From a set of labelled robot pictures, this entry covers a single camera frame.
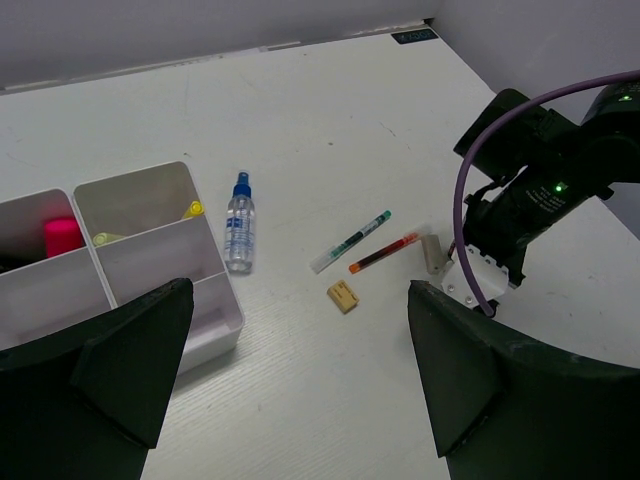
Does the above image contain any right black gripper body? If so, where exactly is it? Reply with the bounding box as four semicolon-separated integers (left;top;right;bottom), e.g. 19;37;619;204
463;169;590;288

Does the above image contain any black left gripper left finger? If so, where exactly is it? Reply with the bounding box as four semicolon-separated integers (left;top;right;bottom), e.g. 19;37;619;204
1;278;194;479

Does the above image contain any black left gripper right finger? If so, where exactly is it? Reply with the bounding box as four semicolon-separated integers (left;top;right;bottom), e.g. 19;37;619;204
408;281;639;479

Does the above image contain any white eraser block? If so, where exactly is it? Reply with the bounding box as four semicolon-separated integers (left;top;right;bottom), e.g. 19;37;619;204
421;234;447;275

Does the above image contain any pale yellow pen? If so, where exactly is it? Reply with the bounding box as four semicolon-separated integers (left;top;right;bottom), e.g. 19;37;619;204
92;232;125;247

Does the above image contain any pink cap black highlighter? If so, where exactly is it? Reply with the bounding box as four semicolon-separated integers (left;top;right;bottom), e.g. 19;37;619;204
44;217;84;258

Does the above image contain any tan eraser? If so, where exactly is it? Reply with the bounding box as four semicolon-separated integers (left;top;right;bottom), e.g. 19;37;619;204
327;280;359;314

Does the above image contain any white marker yellow cap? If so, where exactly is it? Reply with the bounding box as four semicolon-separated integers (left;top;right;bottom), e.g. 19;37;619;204
182;201;205;219

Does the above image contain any green cap black highlighter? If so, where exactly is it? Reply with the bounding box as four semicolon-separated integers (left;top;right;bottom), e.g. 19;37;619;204
0;256;31;274

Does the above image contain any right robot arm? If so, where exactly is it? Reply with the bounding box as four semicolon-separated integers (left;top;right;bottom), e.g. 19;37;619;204
408;74;639;479

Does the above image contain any left white divided organizer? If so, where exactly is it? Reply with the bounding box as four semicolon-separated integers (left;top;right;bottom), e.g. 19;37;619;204
1;189;115;350

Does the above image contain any white divided organizer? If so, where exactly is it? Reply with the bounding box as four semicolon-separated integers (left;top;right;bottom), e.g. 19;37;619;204
73;162;244;373
1;189;115;350

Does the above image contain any red pen orange cap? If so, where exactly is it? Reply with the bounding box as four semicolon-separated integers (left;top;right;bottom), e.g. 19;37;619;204
348;232;420;274

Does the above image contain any right white divided organizer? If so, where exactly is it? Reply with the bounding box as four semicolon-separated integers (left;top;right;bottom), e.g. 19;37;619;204
73;162;244;373

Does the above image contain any green gel pen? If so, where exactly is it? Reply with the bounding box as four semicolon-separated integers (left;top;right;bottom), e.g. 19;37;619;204
310;210;392;274

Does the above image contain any dark corner label right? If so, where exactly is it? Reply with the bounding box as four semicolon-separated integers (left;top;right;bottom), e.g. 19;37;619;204
391;28;439;45

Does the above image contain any blue cap spray bottle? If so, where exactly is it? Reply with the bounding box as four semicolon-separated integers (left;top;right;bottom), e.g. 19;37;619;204
224;171;255;274

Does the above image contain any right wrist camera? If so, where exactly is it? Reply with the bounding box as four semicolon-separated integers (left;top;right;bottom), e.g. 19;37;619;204
440;244;510;319

